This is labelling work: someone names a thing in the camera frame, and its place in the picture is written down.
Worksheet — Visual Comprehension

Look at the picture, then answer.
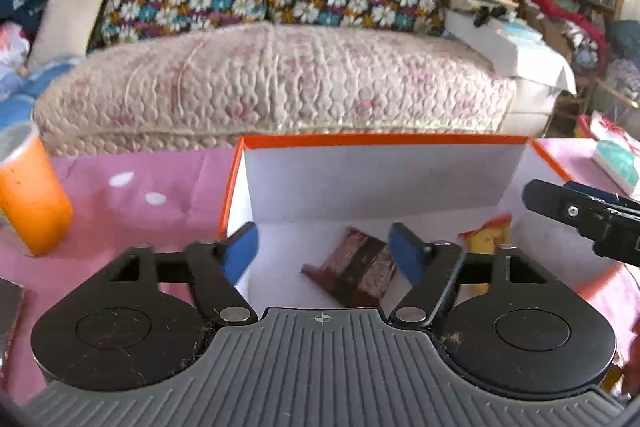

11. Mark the pink tablecloth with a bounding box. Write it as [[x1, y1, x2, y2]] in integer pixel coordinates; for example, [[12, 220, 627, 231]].
[[0, 137, 640, 408]]

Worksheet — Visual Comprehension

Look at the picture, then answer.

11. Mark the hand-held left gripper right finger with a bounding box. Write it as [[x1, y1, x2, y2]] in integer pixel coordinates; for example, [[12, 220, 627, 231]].
[[387, 222, 551, 331]]

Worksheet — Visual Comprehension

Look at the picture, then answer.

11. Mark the blue bedding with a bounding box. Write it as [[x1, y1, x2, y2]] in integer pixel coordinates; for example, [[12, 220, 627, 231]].
[[0, 57, 82, 134]]

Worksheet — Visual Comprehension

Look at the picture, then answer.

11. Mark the white cardboard box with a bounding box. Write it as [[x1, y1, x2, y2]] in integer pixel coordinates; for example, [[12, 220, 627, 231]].
[[444, 9, 579, 96]]

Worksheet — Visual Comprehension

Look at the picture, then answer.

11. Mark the orange cardboard box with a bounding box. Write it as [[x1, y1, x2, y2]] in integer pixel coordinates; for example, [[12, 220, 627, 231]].
[[217, 134, 637, 309]]

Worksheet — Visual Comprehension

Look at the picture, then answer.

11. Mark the orange snack canister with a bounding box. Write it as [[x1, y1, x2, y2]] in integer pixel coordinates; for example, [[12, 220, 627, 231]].
[[0, 122, 75, 258]]

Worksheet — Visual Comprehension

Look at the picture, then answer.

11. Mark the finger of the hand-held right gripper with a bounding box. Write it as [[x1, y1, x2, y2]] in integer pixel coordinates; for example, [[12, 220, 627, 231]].
[[521, 179, 640, 267]]

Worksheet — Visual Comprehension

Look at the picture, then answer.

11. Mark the pink quilted sofa cover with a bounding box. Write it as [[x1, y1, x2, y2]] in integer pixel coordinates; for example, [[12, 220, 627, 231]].
[[32, 23, 519, 156]]

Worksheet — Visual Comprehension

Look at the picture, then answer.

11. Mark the brown snack packet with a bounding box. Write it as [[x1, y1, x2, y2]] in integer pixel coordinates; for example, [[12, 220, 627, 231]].
[[300, 227, 401, 308]]

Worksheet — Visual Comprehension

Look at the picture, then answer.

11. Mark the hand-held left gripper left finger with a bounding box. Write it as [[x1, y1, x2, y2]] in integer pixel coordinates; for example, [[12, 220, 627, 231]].
[[102, 222, 261, 326]]

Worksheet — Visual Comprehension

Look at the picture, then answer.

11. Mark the beige pillow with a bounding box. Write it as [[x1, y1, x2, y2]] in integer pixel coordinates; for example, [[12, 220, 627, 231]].
[[27, 0, 112, 68]]

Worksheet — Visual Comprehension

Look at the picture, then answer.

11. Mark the red cloth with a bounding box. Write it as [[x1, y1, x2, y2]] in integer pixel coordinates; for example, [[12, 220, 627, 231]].
[[517, 0, 608, 64]]

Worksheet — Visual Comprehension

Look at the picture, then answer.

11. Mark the yellow snack packet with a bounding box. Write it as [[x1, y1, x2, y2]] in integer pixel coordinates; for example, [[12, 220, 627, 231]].
[[459, 214, 514, 296]]

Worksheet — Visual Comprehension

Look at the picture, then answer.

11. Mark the red white gift bag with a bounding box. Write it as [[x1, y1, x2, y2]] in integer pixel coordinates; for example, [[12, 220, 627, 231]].
[[579, 111, 640, 158]]

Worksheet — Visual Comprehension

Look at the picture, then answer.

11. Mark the dark flat foil packet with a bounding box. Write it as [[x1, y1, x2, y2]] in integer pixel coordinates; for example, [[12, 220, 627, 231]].
[[0, 277, 26, 379]]

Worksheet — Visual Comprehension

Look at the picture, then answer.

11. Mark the pink floral cloth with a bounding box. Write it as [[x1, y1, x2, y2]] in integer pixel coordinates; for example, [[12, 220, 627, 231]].
[[0, 21, 32, 74]]

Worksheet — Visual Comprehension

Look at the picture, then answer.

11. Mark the teal tissue pack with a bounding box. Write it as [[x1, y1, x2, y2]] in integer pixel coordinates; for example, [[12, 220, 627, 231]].
[[592, 139, 640, 200]]

